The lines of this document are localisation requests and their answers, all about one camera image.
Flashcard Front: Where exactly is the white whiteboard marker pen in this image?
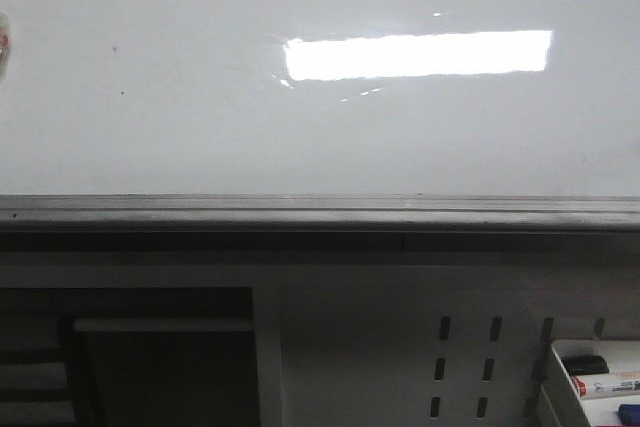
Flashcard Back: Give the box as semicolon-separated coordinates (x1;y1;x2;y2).
0;12;11;79

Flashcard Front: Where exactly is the red cap white marker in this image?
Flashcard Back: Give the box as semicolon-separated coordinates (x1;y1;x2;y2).
570;372;639;400

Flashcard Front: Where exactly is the blue cap marker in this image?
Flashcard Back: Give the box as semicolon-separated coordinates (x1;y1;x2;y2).
618;404;640;426

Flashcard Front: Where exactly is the white slotted pegboard panel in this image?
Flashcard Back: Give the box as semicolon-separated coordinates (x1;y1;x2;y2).
1;251;639;426

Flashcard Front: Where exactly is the dark cabinet with white shelf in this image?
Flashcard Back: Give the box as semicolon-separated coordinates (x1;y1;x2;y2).
1;287;260;426

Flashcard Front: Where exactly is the dark grey whiteboard tray rail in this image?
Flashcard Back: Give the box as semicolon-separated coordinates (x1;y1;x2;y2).
1;194;639;252

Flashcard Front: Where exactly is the white glossy whiteboard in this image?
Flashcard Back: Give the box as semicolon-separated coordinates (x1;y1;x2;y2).
1;0;639;197

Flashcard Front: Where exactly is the white marker storage bin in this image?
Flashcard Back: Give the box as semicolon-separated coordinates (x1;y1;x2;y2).
538;339;639;426

